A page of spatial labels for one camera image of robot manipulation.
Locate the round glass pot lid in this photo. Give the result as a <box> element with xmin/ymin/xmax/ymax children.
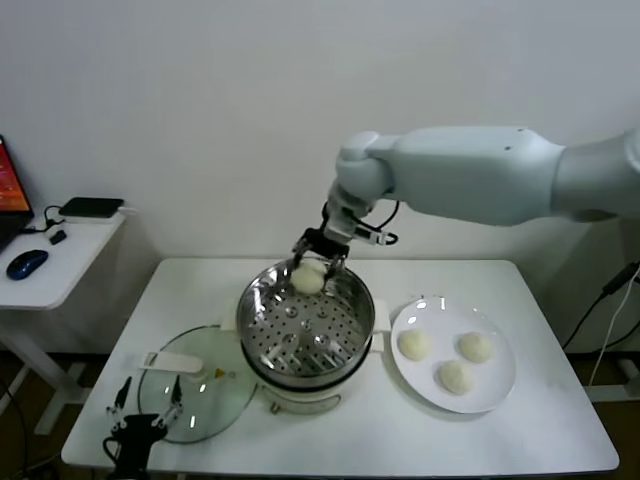
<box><xmin>137</xmin><ymin>324</ymin><xmax>260</xmax><ymax>444</ymax></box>

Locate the white side desk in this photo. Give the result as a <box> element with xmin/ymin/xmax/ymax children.
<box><xmin>0</xmin><ymin>212</ymin><xmax>127</xmax><ymax>437</ymax></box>

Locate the white steamed baozi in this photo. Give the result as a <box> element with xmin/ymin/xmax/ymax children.
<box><xmin>438</xmin><ymin>359</ymin><xmax>475</xmax><ymax>397</ymax></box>
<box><xmin>397</xmin><ymin>328</ymin><xmax>432</xmax><ymax>362</ymax></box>
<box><xmin>290</xmin><ymin>259</ymin><xmax>327</xmax><ymax>295</ymax></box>
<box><xmin>458</xmin><ymin>331</ymin><xmax>496</xmax><ymax>364</ymax></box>

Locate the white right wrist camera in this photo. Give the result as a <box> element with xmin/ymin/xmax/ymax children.
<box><xmin>349</xmin><ymin>224</ymin><xmax>397</xmax><ymax>248</ymax></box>

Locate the white wall cable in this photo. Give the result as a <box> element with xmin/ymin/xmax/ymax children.
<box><xmin>584</xmin><ymin>269</ymin><xmax>640</xmax><ymax>389</ymax></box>

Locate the black flat hard drive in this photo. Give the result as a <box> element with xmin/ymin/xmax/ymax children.
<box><xmin>58</xmin><ymin>197</ymin><xmax>125</xmax><ymax>220</ymax></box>

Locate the white round plate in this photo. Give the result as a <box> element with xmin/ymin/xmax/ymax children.
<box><xmin>389</xmin><ymin>297</ymin><xmax>517</xmax><ymax>415</ymax></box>

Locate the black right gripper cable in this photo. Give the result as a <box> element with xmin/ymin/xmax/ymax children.
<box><xmin>349</xmin><ymin>198</ymin><xmax>402</xmax><ymax>247</ymax></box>

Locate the black cable with adapter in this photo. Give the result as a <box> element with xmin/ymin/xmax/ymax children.
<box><xmin>22</xmin><ymin>204</ymin><xmax>69</xmax><ymax>247</ymax></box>

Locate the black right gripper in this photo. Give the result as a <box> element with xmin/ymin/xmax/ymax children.
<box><xmin>291</xmin><ymin>228</ymin><xmax>351</xmax><ymax>295</ymax></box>

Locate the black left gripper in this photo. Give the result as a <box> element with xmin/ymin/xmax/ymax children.
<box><xmin>106</xmin><ymin>374</ymin><xmax>183</xmax><ymax>454</ymax></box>

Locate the white electric pot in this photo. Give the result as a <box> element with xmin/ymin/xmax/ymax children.
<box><xmin>239</xmin><ymin>329</ymin><xmax>387</xmax><ymax>417</ymax></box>

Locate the blue computer mouse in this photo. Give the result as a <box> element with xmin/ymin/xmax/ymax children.
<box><xmin>5</xmin><ymin>249</ymin><xmax>50</xmax><ymax>282</ymax></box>

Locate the black wall power cable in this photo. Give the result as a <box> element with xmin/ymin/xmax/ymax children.
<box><xmin>562</xmin><ymin>259</ymin><xmax>640</xmax><ymax>351</ymax></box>

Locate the black laptop red screen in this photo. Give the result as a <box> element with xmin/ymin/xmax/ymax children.
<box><xmin>0</xmin><ymin>134</ymin><xmax>35</xmax><ymax>251</ymax></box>

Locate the stainless steel steamer basket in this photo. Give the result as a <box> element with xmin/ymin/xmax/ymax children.
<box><xmin>219</xmin><ymin>259</ymin><xmax>391</xmax><ymax>390</ymax></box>

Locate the black floor cable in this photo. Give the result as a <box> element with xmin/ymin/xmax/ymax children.
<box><xmin>0</xmin><ymin>379</ymin><xmax>56</xmax><ymax>476</ymax></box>

